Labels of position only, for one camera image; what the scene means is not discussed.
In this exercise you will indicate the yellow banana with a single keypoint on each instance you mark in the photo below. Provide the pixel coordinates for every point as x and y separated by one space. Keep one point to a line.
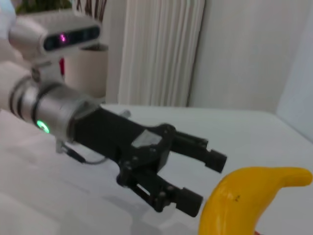
232 203

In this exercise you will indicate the green leafy plant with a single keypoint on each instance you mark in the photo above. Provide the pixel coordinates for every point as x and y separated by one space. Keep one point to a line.
44 5

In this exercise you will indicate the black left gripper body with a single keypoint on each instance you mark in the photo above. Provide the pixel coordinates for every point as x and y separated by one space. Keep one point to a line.
110 134

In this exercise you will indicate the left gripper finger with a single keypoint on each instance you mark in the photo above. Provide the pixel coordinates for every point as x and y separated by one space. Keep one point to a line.
195 151
166 193

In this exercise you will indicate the beige plant pot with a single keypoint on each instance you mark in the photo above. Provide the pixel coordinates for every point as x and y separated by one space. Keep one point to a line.
85 73

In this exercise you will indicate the white pleated curtain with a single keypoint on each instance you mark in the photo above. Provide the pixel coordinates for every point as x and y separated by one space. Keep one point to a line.
159 54

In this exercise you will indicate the small red object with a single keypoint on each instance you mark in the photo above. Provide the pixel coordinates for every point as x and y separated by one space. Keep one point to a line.
62 66

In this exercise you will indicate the brown dry twigs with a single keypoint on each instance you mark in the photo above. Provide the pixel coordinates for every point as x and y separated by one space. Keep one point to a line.
93 8

